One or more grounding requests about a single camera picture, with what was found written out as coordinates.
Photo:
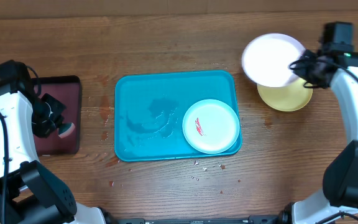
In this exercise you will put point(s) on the blue plastic tray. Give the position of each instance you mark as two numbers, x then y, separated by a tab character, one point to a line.
149	111

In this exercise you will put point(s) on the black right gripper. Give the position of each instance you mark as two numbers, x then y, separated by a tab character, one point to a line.
317	83

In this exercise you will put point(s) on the black tray of reddish water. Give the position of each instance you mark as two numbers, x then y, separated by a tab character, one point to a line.
67	90

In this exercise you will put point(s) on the yellow-green plate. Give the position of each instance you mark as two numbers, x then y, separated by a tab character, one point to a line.
287	98

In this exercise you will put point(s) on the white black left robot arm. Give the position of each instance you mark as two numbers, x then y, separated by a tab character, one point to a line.
29	192

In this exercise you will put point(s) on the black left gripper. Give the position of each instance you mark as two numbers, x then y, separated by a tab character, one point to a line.
42	127

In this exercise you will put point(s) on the pink green sponge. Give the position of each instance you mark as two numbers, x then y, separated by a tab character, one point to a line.
65	129

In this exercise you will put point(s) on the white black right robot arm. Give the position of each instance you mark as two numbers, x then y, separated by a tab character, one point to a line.
339	195

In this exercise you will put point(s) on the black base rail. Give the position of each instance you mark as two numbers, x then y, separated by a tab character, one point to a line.
253	219

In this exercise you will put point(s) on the brown cardboard backdrop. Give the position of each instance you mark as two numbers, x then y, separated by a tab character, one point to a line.
36	9

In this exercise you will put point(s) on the white plate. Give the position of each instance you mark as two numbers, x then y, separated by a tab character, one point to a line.
267	58

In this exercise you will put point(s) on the light blue plate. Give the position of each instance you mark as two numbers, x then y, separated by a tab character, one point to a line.
211	126

